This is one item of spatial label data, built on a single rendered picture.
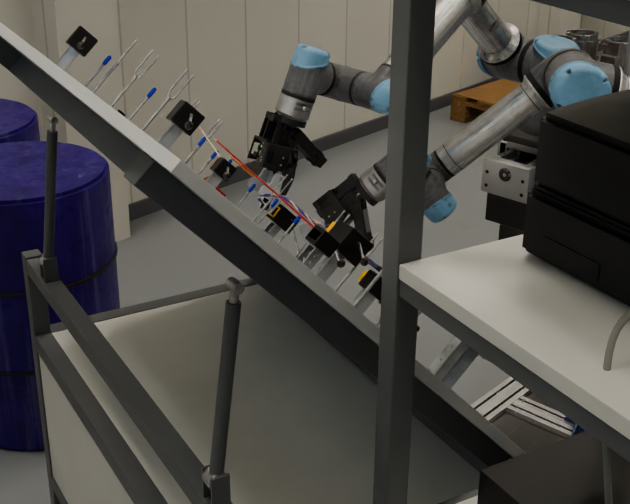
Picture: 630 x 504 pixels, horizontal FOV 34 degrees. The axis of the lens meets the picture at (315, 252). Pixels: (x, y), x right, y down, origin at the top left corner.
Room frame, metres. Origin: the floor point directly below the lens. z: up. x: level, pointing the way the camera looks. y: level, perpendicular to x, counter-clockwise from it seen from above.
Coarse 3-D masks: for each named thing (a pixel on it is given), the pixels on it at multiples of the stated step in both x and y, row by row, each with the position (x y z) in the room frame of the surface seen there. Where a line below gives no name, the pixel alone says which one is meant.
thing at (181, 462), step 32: (32, 256) 2.12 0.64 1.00; (32, 288) 2.11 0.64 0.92; (64, 288) 1.96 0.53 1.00; (32, 320) 2.11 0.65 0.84; (64, 320) 1.86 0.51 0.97; (96, 352) 1.70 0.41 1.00; (128, 384) 1.59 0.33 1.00; (160, 416) 1.49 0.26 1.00; (160, 448) 1.41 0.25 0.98; (192, 480) 1.31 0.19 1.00; (224, 480) 1.25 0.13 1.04
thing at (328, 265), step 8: (336, 224) 1.62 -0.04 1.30; (344, 224) 1.60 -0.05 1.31; (328, 232) 1.62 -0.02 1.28; (336, 232) 1.60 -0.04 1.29; (344, 232) 1.58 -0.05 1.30; (352, 232) 1.57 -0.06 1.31; (344, 240) 1.56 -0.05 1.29; (352, 240) 1.57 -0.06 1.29; (360, 240) 1.57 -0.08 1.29; (368, 240) 1.58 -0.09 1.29; (344, 248) 1.56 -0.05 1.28; (352, 248) 1.57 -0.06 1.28; (360, 248) 1.55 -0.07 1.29; (368, 248) 1.57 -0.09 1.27; (344, 256) 1.56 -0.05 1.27; (352, 256) 1.56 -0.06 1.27; (360, 256) 1.57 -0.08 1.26; (320, 264) 1.58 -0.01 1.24; (328, 264) 1.57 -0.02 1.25; (352, 264) 1.56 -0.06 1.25; (320, 272) 1.56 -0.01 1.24; (328, 272) 1.57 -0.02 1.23
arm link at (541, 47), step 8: (536, 40) 2.59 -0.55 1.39; (544, 40) 2.58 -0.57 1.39; (552, 40) 2.59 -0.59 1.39; (560, 40) 2.60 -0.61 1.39; (568, 40) 2.60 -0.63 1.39; (528, 48) 2.60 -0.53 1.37; (536, 48) 2.57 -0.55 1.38; (544, 48) 2.54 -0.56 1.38; (552, 48) 2.54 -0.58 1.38; (560, 48) 2.54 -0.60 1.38; (520, 56) 2.60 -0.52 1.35; (528, 56) 2.58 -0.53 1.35; (536, 56) 2.56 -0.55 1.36; (544, 56) 2.54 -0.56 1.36; (520, 64) 2.59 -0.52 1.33; (528, 64) 2.57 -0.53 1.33; (536, 64) 2.56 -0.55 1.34; (520, 72) 2.59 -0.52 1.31; (520, 80) 2.61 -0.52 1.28
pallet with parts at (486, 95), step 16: (576, 32) 7.21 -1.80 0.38; (592, 32) 7.16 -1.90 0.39; (592, 48) 7.04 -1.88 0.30; (608, 48) 6.88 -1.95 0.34; (624, 48) 6.82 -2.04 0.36; (624, 64) 6.82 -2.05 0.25; (464, 96) 6.31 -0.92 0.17; (480, 96) 6.31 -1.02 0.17; (496, 96) 6.31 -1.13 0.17; (464, 112) 6.29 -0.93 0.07; (480, 112) 6.44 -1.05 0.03
